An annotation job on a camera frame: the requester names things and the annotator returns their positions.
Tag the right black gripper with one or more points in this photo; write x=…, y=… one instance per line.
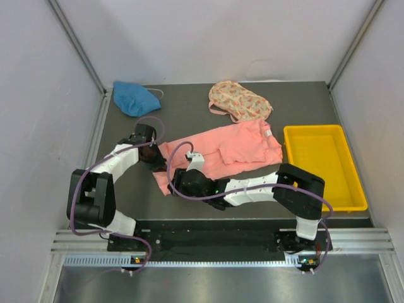
x=178, y=182

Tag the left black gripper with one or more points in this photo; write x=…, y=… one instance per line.
x=160, y=165

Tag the pink t shirt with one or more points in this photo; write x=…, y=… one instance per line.
x=228, y=150

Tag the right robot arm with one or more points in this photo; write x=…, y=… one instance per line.
x=297, y=190

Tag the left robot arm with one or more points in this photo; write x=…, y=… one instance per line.
x=92, y=199

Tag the blue cloth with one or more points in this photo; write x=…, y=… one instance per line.
x=134, y=100

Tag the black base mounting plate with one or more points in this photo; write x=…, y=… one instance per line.
x=219, y=240

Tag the floral patterned cloth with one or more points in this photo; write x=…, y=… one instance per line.
x=242, y=105

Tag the yellow plastic tray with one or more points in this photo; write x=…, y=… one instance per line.
x=323, y=151

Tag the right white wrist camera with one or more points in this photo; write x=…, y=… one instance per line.
x=196, y=161

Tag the slotted cable duct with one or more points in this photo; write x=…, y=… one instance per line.
x=128, y=261

